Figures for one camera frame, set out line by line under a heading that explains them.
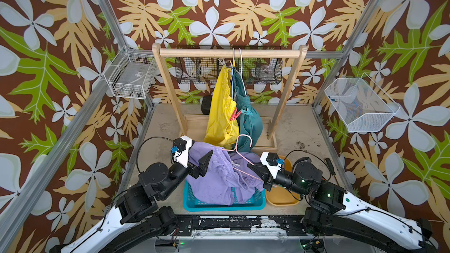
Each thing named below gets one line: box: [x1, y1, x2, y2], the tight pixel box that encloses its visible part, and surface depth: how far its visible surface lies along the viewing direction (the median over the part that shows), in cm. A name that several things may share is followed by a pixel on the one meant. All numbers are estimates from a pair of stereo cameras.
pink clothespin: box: [229, 107, 242, 122], surface depth 65 cm
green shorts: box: [232, 67, 263, 153], surface depth 65 cm
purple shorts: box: [185, 141, 265, 205], surface depth 75 cm
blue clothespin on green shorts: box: [240, 107, 253, 116], surface depth 63 cm
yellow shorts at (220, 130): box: [204, 65, 240, 150], surface depth 86 cm
